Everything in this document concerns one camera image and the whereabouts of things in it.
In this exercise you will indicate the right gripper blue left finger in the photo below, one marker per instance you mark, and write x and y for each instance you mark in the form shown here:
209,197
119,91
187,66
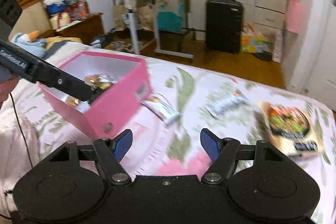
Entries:
109,153

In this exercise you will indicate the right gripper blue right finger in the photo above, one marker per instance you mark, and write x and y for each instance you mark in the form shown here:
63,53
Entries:
222,152

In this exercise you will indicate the white snack bar wrapper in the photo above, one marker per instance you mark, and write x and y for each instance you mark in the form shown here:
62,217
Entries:
81,106

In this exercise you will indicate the white snack bar packet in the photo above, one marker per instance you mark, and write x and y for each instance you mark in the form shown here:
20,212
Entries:
220,106

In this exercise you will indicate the small white snack bar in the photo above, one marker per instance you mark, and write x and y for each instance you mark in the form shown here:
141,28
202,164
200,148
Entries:
161,109

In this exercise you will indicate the black gold snack packet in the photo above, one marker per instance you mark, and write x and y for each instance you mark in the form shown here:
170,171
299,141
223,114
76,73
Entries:
100,82

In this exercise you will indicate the instant noodle bag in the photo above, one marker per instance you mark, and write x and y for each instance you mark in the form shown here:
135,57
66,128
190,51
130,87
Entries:
290,130

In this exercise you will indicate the person's left hand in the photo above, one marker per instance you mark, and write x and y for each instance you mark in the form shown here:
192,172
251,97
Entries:
7,87

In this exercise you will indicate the blue goose plush toy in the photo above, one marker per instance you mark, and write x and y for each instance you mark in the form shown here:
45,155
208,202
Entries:
31,43

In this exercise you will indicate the pink cardboard box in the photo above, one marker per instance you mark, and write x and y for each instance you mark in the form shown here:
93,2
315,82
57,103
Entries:
112,109

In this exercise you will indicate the floral bed sheet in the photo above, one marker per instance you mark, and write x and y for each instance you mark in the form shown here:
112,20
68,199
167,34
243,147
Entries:
49,169

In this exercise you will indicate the blue white gift basket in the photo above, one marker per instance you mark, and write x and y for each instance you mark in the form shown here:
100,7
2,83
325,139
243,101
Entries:
55,6

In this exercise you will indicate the wooden nightstand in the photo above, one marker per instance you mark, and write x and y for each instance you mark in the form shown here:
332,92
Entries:
86,29

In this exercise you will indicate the colourful cardboard box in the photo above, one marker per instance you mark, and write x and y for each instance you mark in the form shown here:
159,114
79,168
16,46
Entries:
252,41

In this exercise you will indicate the white door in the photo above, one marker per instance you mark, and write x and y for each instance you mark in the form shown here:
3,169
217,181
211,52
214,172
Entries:
320,83

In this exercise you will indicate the black suitcase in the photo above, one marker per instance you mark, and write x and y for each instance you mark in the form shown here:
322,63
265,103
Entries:
224,21

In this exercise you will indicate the teal shopping bag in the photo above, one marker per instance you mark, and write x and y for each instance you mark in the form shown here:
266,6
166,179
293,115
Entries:
171,21

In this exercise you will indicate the pink hanging bag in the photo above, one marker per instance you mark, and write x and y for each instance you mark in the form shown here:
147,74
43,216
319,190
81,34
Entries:
294,16

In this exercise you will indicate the wooden rolling side table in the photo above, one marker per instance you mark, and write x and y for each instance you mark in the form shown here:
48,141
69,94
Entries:
155,7

